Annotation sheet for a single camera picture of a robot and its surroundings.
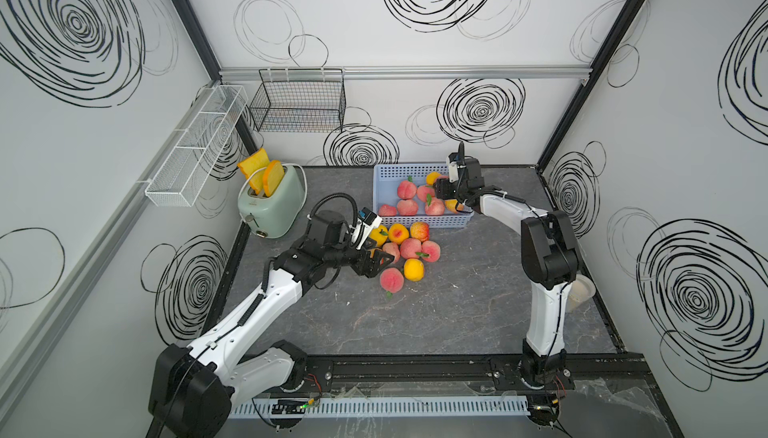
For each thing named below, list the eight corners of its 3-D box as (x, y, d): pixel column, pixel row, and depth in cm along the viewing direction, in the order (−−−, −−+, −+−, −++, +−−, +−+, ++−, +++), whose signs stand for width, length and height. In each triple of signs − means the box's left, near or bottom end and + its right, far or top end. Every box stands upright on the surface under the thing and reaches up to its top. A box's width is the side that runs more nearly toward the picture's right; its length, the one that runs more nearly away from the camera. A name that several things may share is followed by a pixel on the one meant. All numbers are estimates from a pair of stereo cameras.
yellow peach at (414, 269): (403, 283, 91) (404, 275, 87) (403, 266, 94) (404, 258, 90) (423, 283, 91) (425, 275, 87) (422, 266, 94) (423, 258, 90)
